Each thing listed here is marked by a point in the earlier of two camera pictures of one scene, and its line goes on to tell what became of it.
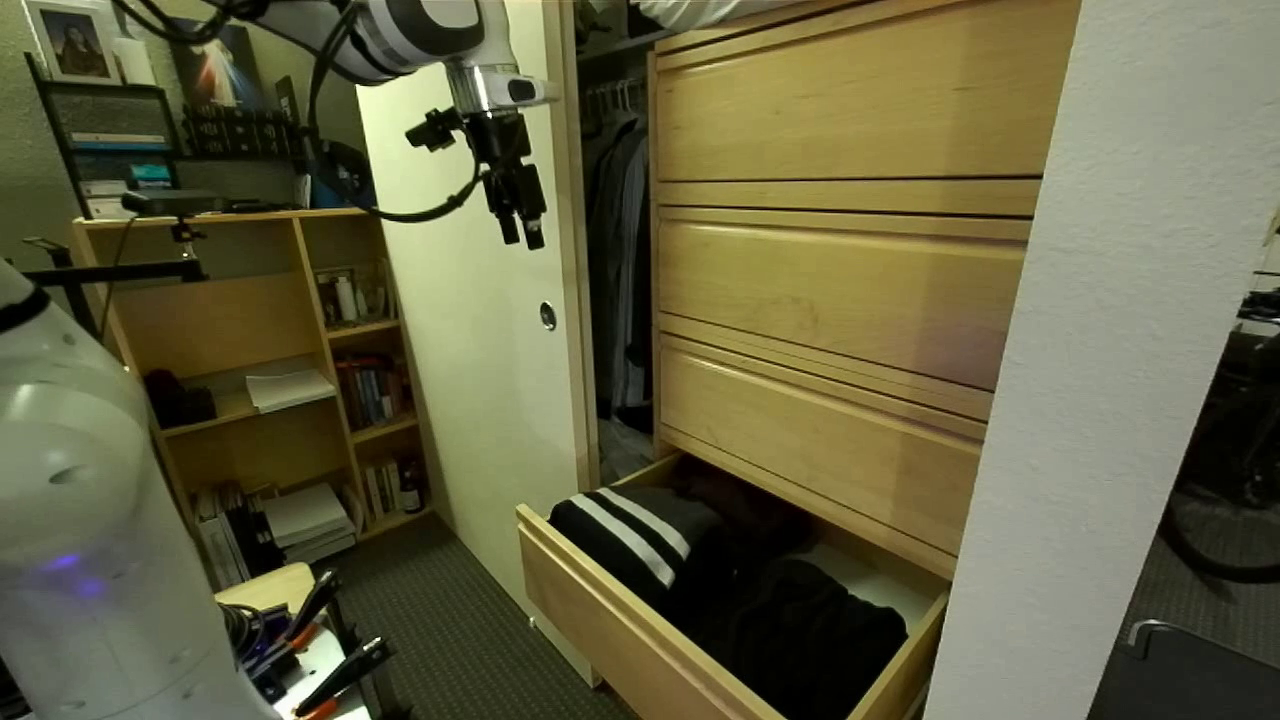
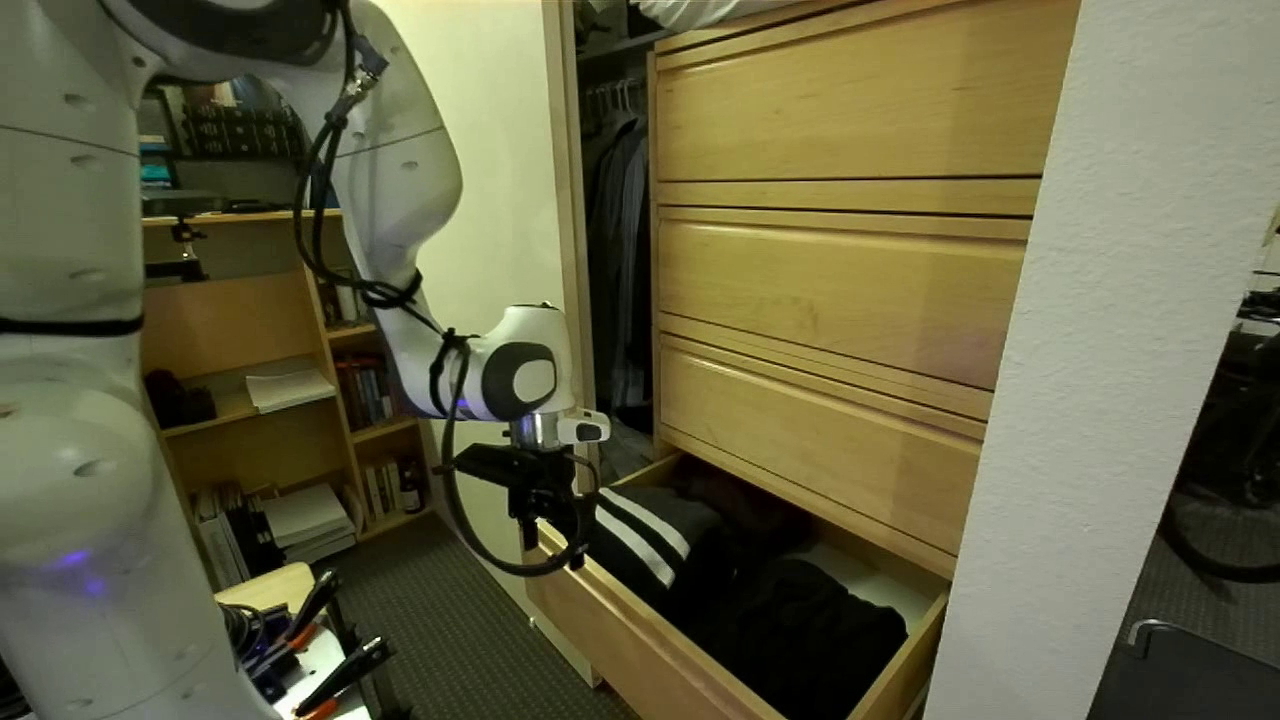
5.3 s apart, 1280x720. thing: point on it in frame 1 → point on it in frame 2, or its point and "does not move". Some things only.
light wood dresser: x=840 y=229 does not move
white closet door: x=505 y=329 does not move
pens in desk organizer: x=292 y=645 does not move
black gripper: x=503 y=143 → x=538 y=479
